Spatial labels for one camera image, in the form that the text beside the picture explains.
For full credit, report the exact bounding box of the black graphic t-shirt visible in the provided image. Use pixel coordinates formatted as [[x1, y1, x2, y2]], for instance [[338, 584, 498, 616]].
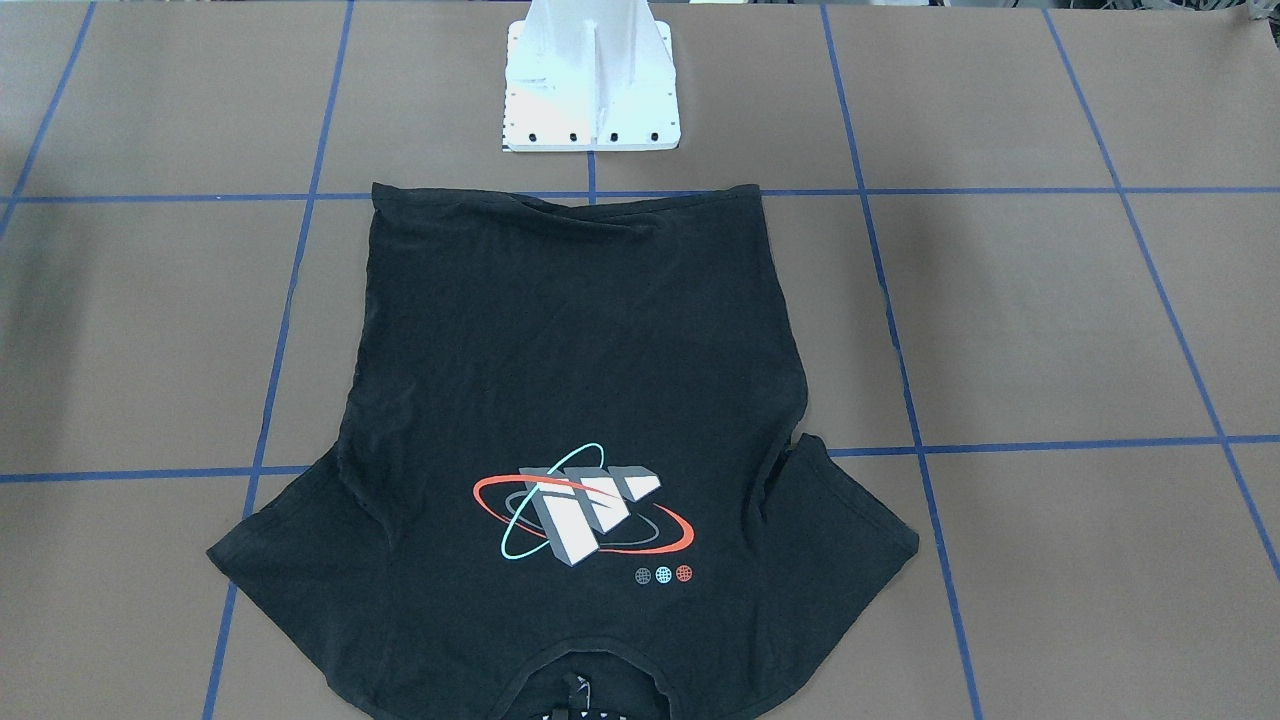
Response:
[[207, 184, 920, 719]]

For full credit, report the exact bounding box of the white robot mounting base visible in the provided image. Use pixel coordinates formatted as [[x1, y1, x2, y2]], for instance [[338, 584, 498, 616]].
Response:
[[502, 1, 682, 152]]

